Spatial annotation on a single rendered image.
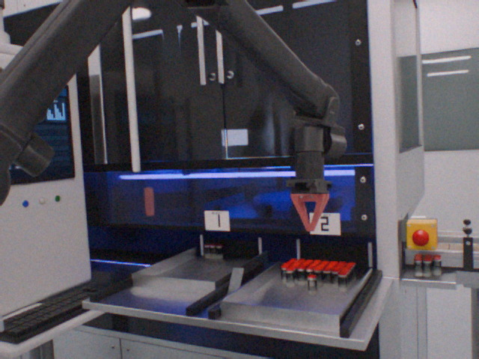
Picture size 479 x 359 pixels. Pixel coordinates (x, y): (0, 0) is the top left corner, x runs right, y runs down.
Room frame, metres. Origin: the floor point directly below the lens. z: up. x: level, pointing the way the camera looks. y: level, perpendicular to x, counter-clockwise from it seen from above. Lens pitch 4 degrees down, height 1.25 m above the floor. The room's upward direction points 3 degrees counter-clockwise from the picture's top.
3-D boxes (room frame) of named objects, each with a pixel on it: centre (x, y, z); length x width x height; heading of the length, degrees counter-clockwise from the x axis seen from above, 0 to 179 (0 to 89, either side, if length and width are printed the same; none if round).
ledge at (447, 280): (1.18, -0.49, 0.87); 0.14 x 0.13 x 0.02; 154
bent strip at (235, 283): (1.06, 0.05, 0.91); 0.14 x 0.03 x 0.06; 154
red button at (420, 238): (1.11, -0.44, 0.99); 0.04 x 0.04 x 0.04; 64
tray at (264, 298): (1.05, -0.13, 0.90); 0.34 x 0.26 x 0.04; 153
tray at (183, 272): (1.30, 0.12, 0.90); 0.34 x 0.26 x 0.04; 154
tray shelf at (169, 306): (1.17, 0.00, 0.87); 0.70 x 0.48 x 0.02; 64
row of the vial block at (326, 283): (1.13, -0.17, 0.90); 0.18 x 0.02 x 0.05; 63
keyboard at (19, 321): (1.24, 0.53, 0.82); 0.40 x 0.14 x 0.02; 154
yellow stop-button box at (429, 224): (1.15, -0.46, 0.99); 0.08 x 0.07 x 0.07; 154
